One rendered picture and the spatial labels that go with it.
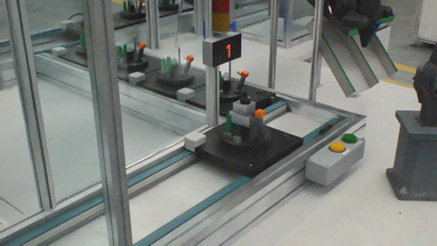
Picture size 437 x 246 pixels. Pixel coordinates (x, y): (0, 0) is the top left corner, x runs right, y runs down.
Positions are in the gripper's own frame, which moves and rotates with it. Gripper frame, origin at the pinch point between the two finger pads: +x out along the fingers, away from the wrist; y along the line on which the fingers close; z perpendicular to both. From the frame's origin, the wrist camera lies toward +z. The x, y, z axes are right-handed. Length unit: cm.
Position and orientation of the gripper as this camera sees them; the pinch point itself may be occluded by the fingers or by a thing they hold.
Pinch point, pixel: (365, 35)
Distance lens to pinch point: 151.6
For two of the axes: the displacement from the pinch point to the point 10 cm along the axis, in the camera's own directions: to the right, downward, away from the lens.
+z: -7.6, -2.9, 5.8
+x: 0.0, 9.0, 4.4
